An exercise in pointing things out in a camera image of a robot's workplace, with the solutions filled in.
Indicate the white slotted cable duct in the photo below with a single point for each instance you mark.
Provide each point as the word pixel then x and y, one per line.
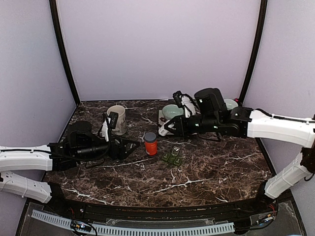
pixel 105 230

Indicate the small white bowl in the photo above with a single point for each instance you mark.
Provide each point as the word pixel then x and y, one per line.
pixel 230 104

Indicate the celadon green bowl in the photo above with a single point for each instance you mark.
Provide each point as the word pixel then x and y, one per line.
pixel 170 111

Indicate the black right frame post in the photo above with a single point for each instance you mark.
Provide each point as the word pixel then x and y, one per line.
pixel 255 49

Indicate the red pill bottle grey lid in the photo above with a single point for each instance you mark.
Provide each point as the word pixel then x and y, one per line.
pixel 150 139

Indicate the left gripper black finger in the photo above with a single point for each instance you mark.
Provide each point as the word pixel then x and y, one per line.
pixel 125 153
pixel 130 144

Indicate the black frame post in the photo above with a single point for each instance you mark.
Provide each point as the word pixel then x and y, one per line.
pixel 62 51
pixel 255 49

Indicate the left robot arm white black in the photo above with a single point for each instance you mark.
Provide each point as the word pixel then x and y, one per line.
pixel 79 145

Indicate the green pill organizer box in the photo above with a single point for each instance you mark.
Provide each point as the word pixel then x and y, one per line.
pixel 174 157

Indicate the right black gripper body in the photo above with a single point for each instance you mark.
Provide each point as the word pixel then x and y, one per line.
pixel 188 130

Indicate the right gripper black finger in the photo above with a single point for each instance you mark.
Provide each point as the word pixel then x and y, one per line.
pixel 172 124
pixel 175 132

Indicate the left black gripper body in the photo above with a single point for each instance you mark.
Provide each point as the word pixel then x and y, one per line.
pixel 114 154

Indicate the small circuit board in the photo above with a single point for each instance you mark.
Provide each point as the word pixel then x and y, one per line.
pixel 80 226

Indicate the cream ceramic mug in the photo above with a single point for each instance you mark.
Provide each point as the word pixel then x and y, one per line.
pixel 120 128

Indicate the black left frame post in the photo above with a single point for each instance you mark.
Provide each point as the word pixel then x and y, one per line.
pixel 62 51

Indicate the floral square coaster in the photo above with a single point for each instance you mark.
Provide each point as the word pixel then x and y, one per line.
pixel 161 121

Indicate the white pill bottle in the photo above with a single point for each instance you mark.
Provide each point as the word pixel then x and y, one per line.
pixel 162 131

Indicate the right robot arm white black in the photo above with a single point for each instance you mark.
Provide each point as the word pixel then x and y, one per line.
pixel 207 112

